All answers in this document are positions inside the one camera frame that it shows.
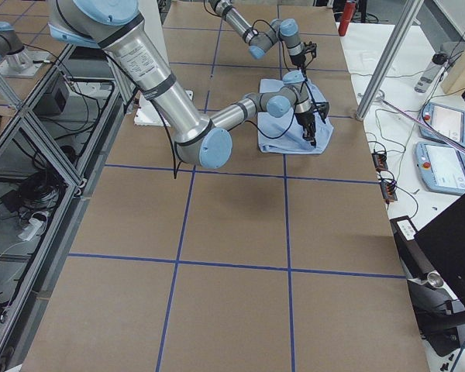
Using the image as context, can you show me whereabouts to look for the near black orange hub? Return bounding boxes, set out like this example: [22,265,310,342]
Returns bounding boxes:
[379,178,398,204]

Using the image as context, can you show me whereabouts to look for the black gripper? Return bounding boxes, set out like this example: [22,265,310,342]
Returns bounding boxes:
[290,41,318,72]
[296,101,329,146]

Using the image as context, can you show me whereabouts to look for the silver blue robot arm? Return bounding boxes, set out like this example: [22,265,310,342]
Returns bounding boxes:
[203,0,317,76]
[48,1,329,169]

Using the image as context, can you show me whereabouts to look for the red fire extinguisher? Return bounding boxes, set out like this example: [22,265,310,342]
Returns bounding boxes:
[338,0,357,36]

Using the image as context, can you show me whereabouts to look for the far blue teach pendant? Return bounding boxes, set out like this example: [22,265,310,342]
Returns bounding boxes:
[422,102,465,146]

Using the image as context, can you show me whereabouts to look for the blue teach pendant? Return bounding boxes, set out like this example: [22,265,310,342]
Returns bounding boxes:
[422,102,465,146]
[415,142,465,195]

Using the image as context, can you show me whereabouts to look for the aluminium frame post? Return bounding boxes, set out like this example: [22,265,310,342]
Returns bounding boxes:
[356,0,424,121]

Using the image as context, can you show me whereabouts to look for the brown paper table cover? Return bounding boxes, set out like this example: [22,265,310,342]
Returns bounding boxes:
[22,5,429,371]

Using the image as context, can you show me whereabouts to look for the clear water bottle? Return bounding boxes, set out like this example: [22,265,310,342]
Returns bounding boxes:
[414,52,448,94]

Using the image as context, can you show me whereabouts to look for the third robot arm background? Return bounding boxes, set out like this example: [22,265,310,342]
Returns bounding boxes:
[0,21,25,62]

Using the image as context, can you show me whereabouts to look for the near blue teach pendant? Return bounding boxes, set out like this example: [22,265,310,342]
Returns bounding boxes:
[415,142,465,195]

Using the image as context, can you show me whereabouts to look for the far black orange hub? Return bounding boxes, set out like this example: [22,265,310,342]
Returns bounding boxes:
[371,151,388,171]

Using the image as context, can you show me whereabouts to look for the light blue t-shirt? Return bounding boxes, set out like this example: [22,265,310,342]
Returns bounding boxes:
[257,71,334,155]

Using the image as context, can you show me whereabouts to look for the black orange hub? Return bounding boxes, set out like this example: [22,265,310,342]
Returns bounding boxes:
[379,178,398,204]
[371,151,388,171]

